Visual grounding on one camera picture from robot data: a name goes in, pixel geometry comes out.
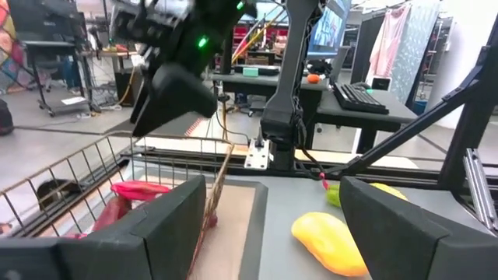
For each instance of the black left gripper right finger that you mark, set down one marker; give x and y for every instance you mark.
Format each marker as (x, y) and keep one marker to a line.
(408, 241)

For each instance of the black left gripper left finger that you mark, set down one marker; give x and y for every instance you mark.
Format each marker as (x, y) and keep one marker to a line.
(163, 233)

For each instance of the yellow banana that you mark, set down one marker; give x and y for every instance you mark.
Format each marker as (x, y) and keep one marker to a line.
(389, 190)

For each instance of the yellow orange mango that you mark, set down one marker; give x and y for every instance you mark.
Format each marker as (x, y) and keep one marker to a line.
(330, 243)

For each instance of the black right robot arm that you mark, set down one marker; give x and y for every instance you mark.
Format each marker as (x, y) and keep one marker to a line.
(290, 78)

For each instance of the grey workbench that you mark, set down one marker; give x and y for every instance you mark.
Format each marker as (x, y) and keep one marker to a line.
(249, 83)

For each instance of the teal small box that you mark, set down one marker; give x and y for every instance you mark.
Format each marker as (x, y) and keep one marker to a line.
(250, 71)

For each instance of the green bell pepper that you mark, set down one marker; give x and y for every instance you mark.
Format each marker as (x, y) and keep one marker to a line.
(334, 195)

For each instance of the dark grey desk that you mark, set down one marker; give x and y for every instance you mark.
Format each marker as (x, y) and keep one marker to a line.
(389, 116)

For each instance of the black wheeled cart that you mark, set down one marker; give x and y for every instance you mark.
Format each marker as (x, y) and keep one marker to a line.
(50, 78)

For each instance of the orange ball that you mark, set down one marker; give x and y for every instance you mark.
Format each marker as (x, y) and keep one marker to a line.
(313, 78)

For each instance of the black keyboard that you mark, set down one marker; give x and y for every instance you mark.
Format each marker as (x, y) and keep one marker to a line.
(360, 99)

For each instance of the small white tablet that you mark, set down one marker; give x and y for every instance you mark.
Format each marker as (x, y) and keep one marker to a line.
(381, 83)

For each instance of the computer monitor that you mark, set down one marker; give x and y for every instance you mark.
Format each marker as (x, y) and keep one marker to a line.
(328, 27)

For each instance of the colourful quilt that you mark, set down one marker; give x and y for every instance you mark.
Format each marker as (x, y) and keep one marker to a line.
(8, 46)

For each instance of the blue-grey patterned panel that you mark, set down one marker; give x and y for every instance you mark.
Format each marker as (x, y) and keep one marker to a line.
(416, 46)

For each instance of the pink hanging garment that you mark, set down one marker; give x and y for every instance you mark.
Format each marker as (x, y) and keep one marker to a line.
(389, 39)

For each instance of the white metal bracket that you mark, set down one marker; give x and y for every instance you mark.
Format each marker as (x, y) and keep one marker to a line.
(257, 155)

